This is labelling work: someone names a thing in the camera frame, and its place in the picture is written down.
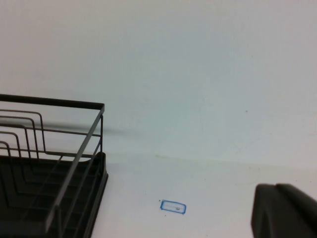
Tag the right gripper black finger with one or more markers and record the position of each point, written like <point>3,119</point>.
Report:
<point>284,213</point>

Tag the black plastic drip tray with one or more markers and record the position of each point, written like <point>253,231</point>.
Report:
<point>100,173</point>

